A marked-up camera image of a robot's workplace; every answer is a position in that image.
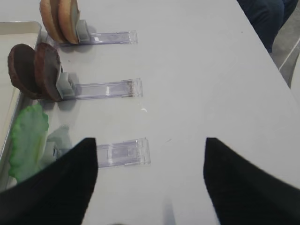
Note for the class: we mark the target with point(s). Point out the clear patty pusher track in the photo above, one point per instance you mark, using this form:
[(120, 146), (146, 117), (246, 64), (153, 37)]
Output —
[(68, 90)]

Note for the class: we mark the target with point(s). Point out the brown meat patty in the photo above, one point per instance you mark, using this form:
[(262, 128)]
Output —
[(47, 68), (20, 63)]

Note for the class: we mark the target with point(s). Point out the person in grey shirt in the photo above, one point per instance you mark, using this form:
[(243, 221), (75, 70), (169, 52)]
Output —
[(267, 17)]

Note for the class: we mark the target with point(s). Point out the bread slice rack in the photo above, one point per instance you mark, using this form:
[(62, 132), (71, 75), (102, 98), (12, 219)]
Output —
[(49, 16), (68, 14)]

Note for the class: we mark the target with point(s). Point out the white rectangular tray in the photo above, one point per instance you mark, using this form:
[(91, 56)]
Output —
[(12, 33)]

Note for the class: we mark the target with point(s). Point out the brown meat patty left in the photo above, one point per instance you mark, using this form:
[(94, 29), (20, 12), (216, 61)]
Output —
[(20, 63)]

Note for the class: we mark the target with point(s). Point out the brown meat patty right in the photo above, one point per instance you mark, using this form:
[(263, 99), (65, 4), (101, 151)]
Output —
[(47, 68)]

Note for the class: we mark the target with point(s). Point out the bread slice left rack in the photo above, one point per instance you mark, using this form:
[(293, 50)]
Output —
[(49, 16)]

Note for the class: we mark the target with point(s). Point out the clear bread pusher track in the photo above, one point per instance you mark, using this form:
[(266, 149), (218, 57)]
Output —
[(87, 38)]

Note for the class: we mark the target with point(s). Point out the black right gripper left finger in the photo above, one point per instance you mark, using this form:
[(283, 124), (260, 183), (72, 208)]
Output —
[(57, 195)]

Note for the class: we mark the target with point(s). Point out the clear lettuce pusher track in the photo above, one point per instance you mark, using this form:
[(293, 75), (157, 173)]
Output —
[(132, 152)]

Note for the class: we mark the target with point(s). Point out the green lettuce leaf in rack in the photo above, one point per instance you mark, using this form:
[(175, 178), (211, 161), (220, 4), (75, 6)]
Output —
[(28, 139)]

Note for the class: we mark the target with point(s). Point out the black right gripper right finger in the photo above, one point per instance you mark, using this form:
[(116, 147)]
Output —
[(243, 194)]

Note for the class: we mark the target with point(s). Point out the bread slice right rack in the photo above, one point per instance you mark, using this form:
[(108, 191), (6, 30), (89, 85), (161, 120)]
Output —
[(68, 14)]

